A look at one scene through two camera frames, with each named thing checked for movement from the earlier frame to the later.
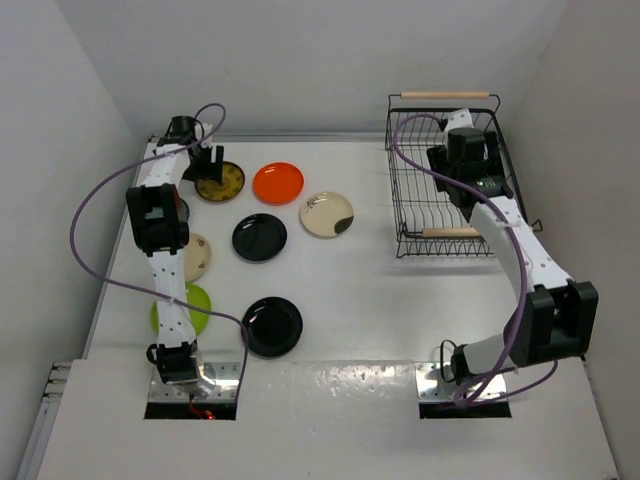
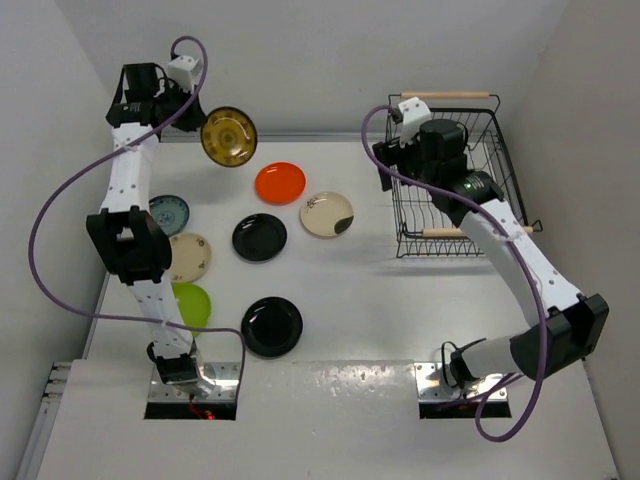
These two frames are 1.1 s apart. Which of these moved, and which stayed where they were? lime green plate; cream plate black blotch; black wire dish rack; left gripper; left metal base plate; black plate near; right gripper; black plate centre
Moved: left gripper; right gripper
Stayed: black plate near; lime green plate; black plate centre; cream plate black blotch; left metal base plate; black wire dish rack
